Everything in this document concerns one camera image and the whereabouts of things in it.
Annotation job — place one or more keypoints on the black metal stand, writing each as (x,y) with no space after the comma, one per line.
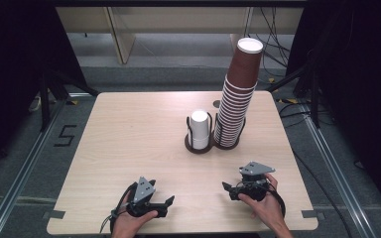
(44,99)
(315,99)

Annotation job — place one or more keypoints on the round table grommet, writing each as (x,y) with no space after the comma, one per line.
(216,103)

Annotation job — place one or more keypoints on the beige wooden cabinet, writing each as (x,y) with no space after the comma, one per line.
(178,20)

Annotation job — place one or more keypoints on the metal floor rail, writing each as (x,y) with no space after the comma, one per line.
(337,172)
(29,158)

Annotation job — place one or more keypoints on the black curtain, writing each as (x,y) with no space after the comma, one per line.
(10,66)
(360,82)

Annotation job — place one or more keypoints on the stack of brown paper cups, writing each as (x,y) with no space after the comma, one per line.
(229,122)

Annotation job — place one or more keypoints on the person's right hand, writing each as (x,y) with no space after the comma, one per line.
(268,210)

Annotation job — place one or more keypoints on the grey tape piece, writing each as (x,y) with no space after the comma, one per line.
(312,214)
(54,214)

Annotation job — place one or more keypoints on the dark brown double cup holder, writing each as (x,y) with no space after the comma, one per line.
(196,150)

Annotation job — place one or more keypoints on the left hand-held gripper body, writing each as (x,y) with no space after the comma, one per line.
(144,191)

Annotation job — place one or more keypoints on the small white paper cup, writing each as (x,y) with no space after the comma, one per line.
(199,124)

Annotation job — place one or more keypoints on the person's left hand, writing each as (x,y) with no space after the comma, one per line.
(127,224)

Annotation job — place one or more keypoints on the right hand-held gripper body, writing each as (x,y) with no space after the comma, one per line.
(254,168)

